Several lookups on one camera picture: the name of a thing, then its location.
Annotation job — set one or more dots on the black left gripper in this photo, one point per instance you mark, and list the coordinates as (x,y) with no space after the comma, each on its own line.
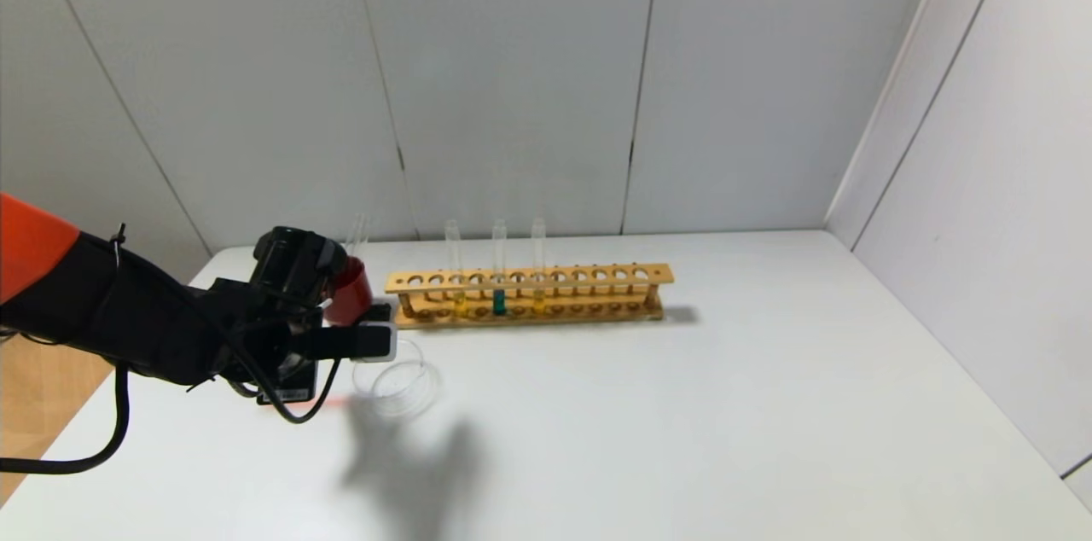
(287,388)

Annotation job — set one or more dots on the yellow pigment test tube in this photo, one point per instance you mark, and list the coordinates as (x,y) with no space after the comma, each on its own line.
(460,304)
(539,300)

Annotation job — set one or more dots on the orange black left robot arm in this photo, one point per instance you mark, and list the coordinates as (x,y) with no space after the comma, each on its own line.
(102,311)

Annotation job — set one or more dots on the empty glass test tube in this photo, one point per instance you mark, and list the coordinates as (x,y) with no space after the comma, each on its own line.
(358,235)

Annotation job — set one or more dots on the blue-green pigment test tube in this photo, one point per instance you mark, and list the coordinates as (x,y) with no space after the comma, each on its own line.
(499,302)

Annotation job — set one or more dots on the wooden test tube rack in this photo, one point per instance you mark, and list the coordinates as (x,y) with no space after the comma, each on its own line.
(597,306)

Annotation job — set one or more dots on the dark red cup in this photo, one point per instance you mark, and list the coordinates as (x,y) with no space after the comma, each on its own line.
(354,293)

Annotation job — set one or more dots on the clear glass dish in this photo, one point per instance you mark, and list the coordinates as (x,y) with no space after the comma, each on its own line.
(405,392)

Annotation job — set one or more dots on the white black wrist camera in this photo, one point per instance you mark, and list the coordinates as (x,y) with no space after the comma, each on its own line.
(375,343)

